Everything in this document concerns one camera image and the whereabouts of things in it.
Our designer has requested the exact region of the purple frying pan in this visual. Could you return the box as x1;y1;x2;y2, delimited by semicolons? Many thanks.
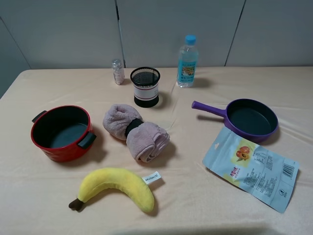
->
191;98;279;143

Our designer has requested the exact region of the clear water bottle blue cap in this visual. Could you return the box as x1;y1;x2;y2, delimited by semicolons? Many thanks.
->
177;35;199;88

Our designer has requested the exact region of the light blue snack pouch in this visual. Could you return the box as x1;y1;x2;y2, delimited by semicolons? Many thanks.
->
202;127;299;213

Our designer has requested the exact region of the yellow plush banana toy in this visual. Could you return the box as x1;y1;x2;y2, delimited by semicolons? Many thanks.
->
68;167;162;216

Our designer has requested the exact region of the beige tablecloth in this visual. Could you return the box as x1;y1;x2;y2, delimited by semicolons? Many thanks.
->
0;67;313;235

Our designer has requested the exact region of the red pot with black handles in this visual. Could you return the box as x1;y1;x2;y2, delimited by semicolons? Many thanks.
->
31;105;96;163

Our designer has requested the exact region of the small clear pill bottle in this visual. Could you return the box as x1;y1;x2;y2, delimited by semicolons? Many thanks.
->
112;59;125;85

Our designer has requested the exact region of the rolled pink towel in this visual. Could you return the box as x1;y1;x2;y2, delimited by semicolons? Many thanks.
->
103;104;170;163

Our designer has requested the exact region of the black mesh pen holder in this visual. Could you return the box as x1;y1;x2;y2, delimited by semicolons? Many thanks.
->
130;67;160;108

